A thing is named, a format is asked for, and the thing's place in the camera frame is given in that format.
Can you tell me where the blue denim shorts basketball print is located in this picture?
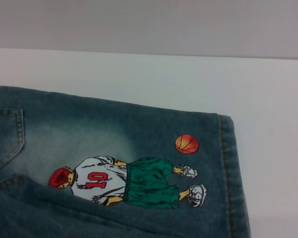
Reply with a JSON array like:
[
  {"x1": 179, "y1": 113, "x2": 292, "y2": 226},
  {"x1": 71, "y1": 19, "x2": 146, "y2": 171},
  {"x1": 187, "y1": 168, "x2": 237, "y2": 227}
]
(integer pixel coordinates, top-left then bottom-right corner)
[{"x1": 0, "y1": 85, "x2": 251, "y2": 238}]

